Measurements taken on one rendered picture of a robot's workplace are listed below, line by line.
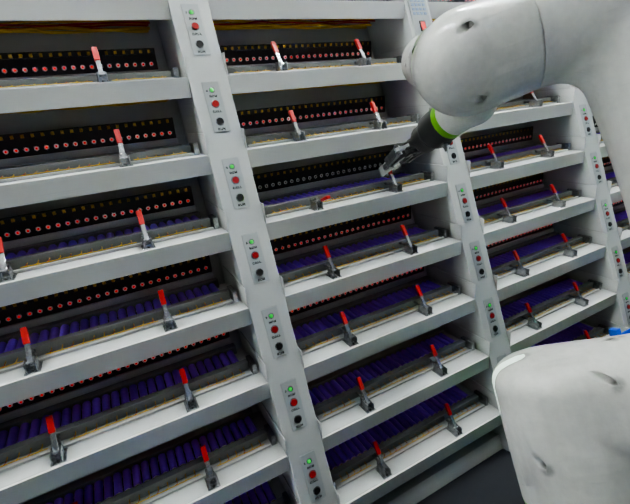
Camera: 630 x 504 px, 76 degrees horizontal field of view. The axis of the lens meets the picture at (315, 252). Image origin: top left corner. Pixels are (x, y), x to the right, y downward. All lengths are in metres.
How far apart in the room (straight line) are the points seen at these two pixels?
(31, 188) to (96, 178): 0.12
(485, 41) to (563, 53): 0.08
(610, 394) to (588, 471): 0.08
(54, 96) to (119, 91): 0.13
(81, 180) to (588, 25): 0.89
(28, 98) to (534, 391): 1.01
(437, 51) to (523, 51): 0.09
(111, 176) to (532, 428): 0.88
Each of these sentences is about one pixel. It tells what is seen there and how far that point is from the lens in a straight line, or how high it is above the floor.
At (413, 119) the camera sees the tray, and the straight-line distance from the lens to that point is 1.39.
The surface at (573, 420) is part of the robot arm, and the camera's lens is 0.49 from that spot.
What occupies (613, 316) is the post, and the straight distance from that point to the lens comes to 2.00.
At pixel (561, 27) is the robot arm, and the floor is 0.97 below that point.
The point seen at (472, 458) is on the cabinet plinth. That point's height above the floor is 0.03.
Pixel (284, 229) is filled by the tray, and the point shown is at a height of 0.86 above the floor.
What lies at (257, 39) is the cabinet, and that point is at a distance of 1.41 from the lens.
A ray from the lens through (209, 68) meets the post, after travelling 1.10.
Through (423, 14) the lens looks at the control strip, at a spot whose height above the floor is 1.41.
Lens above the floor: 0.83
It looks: 2 degrees down
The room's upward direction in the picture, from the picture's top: 14 degrees counter-clockwise
